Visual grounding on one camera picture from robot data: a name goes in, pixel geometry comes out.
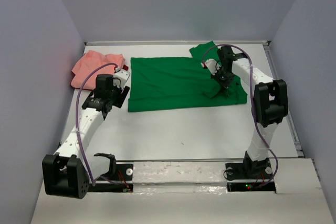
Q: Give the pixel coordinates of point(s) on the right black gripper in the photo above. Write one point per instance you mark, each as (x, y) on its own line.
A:
(224, 85)

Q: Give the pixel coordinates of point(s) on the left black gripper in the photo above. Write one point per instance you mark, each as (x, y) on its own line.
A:
(124, 91)

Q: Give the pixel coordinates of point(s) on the green t shirt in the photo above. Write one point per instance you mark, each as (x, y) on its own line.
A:
(165, 83)

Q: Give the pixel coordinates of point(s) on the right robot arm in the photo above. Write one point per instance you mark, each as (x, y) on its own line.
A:
(269, 106)

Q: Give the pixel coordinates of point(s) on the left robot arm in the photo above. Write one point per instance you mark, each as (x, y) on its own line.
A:
(70, 172)

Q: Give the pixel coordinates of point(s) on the dark red folded t shirt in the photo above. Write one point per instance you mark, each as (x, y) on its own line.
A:
(126, 66)

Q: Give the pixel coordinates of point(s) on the pink folded t shirt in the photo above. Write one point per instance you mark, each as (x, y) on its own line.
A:
(89, 62)

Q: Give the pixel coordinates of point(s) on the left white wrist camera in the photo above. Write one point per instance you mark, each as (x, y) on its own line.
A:
(120, 78)

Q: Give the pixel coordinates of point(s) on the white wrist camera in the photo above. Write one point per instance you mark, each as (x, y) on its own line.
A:
(120, 78)
(212, 65)

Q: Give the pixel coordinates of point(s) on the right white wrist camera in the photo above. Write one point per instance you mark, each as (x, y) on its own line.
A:
(212, 65)

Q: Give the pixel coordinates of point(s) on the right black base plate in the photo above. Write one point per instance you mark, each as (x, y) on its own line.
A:
(239, 180)

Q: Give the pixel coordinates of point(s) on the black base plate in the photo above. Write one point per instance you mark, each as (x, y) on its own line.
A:
(239, 180)
(119, 182)

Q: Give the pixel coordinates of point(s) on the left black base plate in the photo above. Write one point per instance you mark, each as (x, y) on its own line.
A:
(119, 182)

